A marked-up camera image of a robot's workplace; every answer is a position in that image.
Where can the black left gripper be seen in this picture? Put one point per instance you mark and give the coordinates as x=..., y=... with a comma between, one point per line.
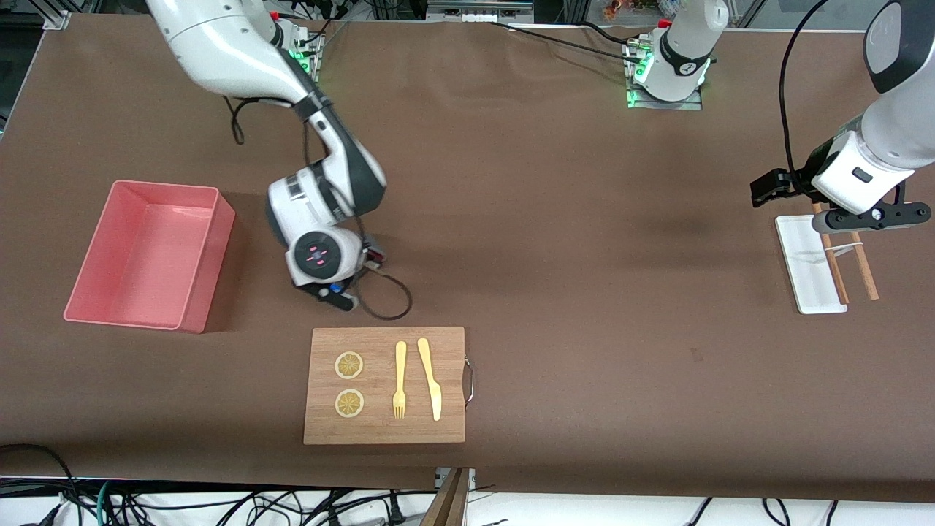
x=798, y=183

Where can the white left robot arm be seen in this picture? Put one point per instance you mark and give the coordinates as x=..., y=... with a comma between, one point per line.
x=898, y=124

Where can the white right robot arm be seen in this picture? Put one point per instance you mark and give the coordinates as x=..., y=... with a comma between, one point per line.
x=219, y=51

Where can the white rectangular tray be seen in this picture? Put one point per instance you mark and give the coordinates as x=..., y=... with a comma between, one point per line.
x=803, y=270

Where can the white band joining chopsticks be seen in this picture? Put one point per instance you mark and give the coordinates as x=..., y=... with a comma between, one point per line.
x=844, y=248

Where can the toy lemon slice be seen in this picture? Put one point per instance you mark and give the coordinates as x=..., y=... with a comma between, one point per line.
x=349, y=403
x=349, y=365

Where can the yellow plastic fork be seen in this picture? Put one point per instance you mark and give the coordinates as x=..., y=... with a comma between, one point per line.
x=399, y=365

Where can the yellow plastic knife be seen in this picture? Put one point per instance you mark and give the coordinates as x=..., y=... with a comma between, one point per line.
x=432, y=387

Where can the wooden cutting board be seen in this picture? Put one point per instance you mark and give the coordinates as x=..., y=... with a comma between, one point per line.
x=380, y=427

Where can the brown table cover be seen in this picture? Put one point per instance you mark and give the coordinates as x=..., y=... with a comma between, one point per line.
x=584, y=292

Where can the pink plastic bin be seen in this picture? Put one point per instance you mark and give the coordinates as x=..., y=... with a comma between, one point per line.
x=146, y=256

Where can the wooden plank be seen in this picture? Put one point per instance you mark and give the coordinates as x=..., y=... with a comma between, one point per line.
x=449, y=504

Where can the metal corner bracket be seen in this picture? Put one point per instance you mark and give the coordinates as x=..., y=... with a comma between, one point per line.
x=57, y=20

